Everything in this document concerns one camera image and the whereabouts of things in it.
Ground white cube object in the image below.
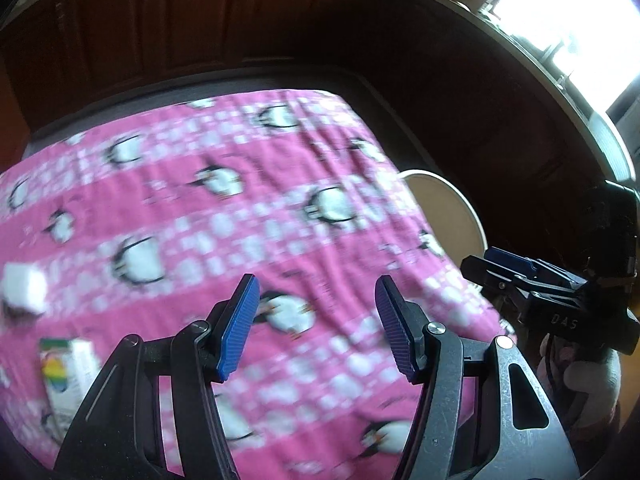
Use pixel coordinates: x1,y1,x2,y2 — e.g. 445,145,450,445
0,262,48,318

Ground small colourful carton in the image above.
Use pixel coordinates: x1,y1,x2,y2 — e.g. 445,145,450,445
39,337,101,431

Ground bright window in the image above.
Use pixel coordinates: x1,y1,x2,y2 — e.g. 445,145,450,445
480,0,640,116

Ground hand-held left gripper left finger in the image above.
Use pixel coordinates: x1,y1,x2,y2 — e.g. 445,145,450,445
52,274,262,480

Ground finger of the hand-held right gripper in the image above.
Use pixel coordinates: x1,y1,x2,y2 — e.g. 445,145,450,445
487,246,581,286
461,255,536,302

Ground person's right hand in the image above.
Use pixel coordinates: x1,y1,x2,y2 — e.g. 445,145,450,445
540,345,623,426

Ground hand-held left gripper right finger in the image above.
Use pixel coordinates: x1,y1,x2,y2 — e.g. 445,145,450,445
375,275,583,480

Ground pink penguin blanket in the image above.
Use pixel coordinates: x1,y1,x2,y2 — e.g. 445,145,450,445
0,89,506,480

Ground dark wooden kitchen cabinets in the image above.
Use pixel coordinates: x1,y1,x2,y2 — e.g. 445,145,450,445
0,0,616,201

